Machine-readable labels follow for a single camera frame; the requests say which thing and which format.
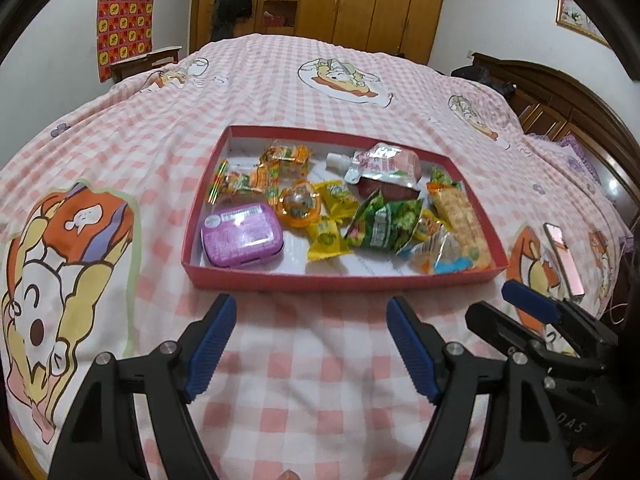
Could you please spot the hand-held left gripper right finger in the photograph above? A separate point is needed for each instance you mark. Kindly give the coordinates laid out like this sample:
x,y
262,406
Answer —
x,y
415,355

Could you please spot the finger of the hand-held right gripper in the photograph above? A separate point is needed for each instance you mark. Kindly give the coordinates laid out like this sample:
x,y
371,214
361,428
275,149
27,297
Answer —
x,y
530,297
500,330

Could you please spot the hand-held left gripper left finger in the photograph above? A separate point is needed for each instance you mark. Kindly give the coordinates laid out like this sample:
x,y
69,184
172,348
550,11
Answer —
x,y
210,350

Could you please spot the clear bag with blue edge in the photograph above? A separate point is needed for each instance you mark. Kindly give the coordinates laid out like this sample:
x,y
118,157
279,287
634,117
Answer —
x,y
440,255

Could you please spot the rice cracker pack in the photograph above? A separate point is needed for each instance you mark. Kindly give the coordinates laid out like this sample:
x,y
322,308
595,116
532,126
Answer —
x,y
462,225

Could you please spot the red cardboard box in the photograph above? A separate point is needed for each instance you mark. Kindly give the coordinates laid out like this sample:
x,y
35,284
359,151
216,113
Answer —
x,y
300,277

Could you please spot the purple tin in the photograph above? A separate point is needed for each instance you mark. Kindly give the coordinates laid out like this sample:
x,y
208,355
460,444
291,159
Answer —
x,y
242,235

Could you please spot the green pea packet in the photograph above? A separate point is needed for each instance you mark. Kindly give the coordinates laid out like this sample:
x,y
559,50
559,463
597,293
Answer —
x,y
362,222
400,225
445,177

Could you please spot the yellow candy packet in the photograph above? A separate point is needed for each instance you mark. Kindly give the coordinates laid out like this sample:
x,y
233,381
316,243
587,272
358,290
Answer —
x,y
337,197
327,240

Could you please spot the striped gummy packet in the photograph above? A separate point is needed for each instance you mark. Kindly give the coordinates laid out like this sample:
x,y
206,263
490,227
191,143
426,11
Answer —
x,y
240,182
285,157
276,187

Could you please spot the orange candy toy clear dome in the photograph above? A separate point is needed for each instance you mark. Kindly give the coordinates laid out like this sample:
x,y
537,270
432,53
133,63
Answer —
x,y
300,205

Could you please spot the pink jelly pouch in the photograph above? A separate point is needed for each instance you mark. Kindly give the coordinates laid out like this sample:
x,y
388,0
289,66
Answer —
x,y
385,170

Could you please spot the pink smartphone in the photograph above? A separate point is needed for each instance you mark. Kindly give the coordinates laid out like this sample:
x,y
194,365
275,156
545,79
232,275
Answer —
x,y
565,260

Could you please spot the purple lace pillow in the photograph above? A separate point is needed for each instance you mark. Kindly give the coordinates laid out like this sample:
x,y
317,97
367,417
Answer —
x,y
565,157

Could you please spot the dark wooden headboard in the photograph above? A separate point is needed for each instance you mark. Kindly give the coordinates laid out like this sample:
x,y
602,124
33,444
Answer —
x,y
565,95

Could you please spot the dark cloth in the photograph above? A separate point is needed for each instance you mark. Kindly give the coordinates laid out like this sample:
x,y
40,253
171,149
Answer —
x,y
480,77

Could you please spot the framed picture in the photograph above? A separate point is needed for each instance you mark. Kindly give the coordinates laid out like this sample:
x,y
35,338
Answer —
x,y
580,15

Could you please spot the wooden side table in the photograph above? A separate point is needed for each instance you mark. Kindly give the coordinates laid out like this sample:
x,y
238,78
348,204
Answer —
x,y
145,60

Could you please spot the wooden wardrobe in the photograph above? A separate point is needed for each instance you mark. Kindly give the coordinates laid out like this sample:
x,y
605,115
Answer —
x,y
375,0

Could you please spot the hanging dark clothes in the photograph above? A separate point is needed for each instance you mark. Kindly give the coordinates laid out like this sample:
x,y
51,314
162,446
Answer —
x,y
232,0

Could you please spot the red and yellow wall poster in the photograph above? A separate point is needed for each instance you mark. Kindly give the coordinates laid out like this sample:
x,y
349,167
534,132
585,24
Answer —
x,y
125,35

